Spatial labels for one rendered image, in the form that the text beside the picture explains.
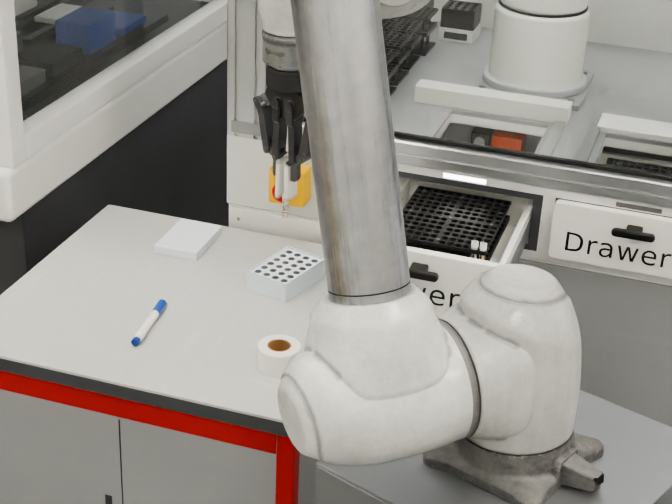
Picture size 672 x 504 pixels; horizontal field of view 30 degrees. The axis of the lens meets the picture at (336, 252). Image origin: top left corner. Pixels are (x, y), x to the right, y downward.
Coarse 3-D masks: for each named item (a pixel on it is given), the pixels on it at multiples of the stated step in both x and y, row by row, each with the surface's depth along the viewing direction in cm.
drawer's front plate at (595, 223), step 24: (576, 216) 224; (600, 216) 222; (624, 216) 221; (648, 216) 220; (552, 240) 227; (576, 240) 226; (600, 240) 224; (624, 240) 223; (600, 264) 226; (624, 264) 225
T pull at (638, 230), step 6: (618, 228) 219; (630, 228) 219; (636, 228) 219; (642, 228) 220; (612, 234) 219; (618, 234) 219; (624, 234) 218; (630, 234) 218; (636, 234) 218; (642, 234) 217; (648, 234) 217; (642, 240) 218; (648, 240) 217
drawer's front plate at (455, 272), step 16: (416, 256) 204; (432, 256) 203; (448, 256) 203; (464, 256) 203; (448, 272) 204; (464, 272) 203; (480, 272) 202; (432, 288) 206; (448, 288) 205; (448, 304) 206
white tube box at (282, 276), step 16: (272, 256) 229; (288, 256) 230; (304, 256) 230; (256, 272) 225; (272, 272) 224; (288, 272) 224; (304, 272) 224; (320, 272) 229; (256, 288) 224; (272, 288) 222; (288, 288) 221; (304, 288) 226
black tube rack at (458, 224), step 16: (416, 192) 233; (432, 192) 232; (448, 192) 233; (416, 208) 226; (432, 208) 227; (448, 208) 226; (464, 208) 227; (480, 208) 227; (496, 208) 227; (416, 224) 221; (432, 224) 220; (448, 224) 220; (464, 224) 221; (480, 224) 221; (496, 224) 221; (448, 240) 215; (464, 240) 215; (480, 240) 216; (496, 240) 222
